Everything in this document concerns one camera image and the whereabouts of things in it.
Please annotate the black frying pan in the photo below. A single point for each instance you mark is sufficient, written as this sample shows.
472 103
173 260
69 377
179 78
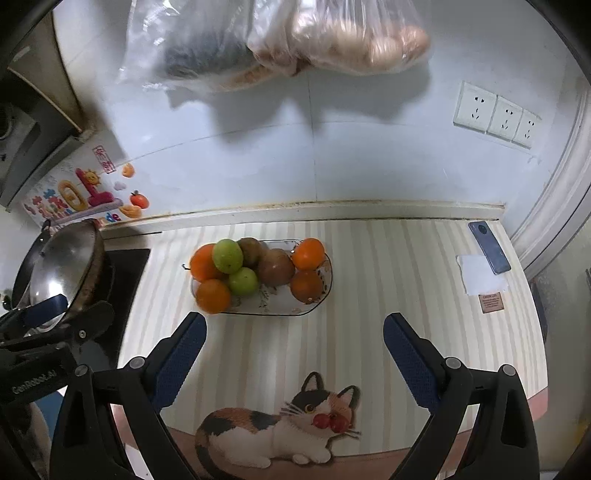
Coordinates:
27 258

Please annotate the plastic bag of eggs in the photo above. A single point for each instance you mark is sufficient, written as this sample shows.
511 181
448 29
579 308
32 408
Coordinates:
351 41

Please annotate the white paper sheet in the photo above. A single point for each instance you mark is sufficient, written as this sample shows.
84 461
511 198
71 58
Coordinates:
478 279

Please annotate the person's left forearm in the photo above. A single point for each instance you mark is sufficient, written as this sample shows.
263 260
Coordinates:
39 443

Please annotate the striped cat print tablecloth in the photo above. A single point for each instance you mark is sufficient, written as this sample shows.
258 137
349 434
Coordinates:
369 277

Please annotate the large orange with stem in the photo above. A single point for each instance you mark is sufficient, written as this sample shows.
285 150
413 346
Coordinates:
201 265

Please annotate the black range hood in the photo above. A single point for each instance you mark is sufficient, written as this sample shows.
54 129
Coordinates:
32 147

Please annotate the blue smartphone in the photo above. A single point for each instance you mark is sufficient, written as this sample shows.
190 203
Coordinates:
490 249

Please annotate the reddish brown orange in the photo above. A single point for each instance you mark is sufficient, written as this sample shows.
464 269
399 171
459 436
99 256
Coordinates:
306 286

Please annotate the small brown card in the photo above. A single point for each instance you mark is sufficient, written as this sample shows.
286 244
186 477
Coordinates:
491 302

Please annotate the green apple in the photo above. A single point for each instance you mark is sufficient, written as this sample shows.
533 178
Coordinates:
243 280
227 255

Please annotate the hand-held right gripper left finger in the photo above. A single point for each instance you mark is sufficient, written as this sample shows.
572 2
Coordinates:
182 355

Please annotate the dark brown blemished fruit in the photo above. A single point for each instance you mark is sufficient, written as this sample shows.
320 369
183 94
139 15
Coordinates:
275 266

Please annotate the persimmon wall sticker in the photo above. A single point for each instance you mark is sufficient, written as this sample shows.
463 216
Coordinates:
138 200

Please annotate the white door frame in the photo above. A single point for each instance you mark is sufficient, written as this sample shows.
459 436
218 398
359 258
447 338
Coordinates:
563 194

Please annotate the tangerine wall sticker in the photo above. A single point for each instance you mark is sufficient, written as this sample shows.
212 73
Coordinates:
128 170

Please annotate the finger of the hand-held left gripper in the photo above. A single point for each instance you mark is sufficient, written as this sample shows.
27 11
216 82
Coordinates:
44 308
90 318

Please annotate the white wall socket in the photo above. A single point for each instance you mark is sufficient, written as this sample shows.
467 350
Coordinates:
527 129
506 119
475 107

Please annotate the floral oval ceramic plate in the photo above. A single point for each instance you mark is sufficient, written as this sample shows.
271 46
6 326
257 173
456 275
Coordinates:
272 304

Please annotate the plastic bag with dark contents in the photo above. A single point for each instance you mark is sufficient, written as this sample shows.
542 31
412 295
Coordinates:
194 50

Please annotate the small bright orange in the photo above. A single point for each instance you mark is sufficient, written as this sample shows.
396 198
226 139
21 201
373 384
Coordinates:
308 254
213 296

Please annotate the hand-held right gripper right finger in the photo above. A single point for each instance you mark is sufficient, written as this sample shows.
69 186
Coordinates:
411 364

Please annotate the steel wok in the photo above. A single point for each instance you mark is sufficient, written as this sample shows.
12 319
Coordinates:
62 263

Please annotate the red seal wall sticker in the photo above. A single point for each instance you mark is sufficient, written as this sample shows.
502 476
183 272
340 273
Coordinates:
104 159

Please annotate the black induction cooktop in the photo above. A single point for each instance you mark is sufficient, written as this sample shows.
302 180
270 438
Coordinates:
127 277

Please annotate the colourful wall decal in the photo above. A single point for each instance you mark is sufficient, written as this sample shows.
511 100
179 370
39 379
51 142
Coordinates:
74 198

